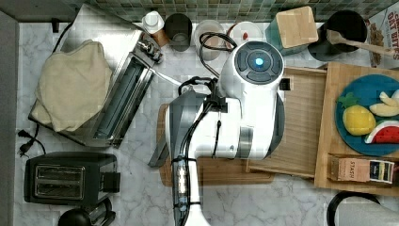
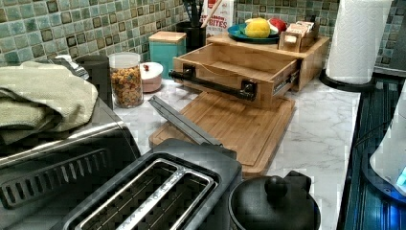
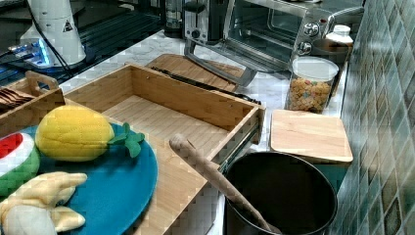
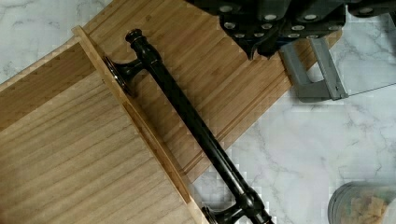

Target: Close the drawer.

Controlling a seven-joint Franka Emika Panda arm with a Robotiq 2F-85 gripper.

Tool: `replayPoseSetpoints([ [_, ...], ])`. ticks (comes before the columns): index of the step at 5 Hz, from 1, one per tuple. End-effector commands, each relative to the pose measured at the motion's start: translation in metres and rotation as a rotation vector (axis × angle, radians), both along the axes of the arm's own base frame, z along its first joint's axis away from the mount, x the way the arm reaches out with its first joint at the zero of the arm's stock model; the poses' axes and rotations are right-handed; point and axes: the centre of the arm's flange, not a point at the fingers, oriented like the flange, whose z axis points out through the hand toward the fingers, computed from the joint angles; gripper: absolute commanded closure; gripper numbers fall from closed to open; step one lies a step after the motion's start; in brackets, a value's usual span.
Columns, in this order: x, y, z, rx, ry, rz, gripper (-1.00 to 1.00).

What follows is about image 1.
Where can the bamboo drawer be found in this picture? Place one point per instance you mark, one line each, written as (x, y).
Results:
(303, 103)

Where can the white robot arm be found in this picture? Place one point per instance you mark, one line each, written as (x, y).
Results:
(242, 117)

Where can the bamboo drawer cabinet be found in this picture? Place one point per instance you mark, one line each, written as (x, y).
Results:
(339, 76)

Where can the dark grey cup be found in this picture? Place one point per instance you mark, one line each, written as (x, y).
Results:
(178, 28)

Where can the stainless toaster oven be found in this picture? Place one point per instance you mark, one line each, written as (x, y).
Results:
(130, 53)

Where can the white bowl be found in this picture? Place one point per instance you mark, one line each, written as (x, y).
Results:
(244, 32)

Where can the white bottle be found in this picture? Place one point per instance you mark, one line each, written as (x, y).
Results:
(153, 22)

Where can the teal canister bamboo lid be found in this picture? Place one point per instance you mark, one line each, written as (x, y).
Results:
(292, 31)

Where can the beige cloth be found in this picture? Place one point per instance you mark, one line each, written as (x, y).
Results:
(72, 87)

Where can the Stash tea box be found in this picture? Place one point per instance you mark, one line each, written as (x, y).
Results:
(361, 170)

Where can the wooden spoon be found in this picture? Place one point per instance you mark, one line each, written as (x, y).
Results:
(335, 37)

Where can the yellow plush pineapple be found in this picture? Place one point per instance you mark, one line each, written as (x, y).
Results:
(357, 119)

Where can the black two-slot toaster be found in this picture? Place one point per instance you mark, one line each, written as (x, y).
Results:
(71, 178)

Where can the blue plate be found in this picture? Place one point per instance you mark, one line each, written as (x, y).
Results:
(368, 88)

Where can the black utensil pot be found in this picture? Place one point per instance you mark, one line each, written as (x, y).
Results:
(349, 24)

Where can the plush watermelon slice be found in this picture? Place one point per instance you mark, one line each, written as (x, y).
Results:
(385, 132)

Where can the plush banana slices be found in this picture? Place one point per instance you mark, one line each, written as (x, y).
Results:
(388, 106)

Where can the oat bites cereal box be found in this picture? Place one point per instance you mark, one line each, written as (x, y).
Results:
(383, 31)

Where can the black ring grey object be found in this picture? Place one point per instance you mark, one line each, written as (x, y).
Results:
(349, 208)

